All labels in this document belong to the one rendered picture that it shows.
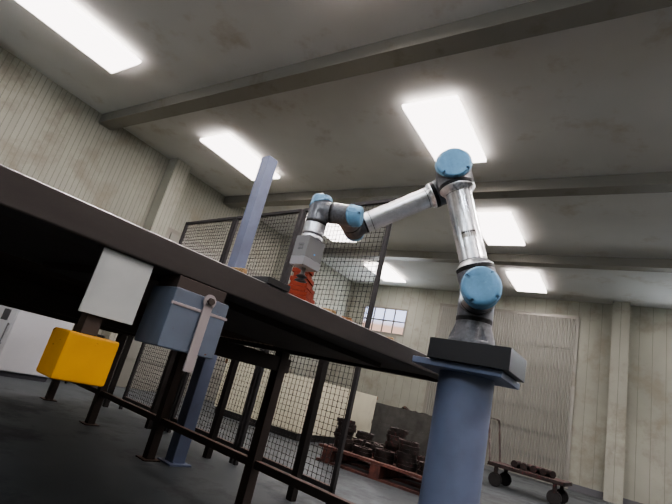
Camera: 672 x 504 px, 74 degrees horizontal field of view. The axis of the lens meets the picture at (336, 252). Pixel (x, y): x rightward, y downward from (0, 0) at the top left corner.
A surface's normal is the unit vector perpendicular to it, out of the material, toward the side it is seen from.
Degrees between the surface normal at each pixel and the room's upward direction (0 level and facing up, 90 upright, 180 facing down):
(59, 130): 90
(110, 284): 90
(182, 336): 90
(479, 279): 99
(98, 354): 90
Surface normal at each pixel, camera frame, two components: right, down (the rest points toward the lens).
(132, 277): 0.76, -0.02
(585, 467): -0.50, -0.37
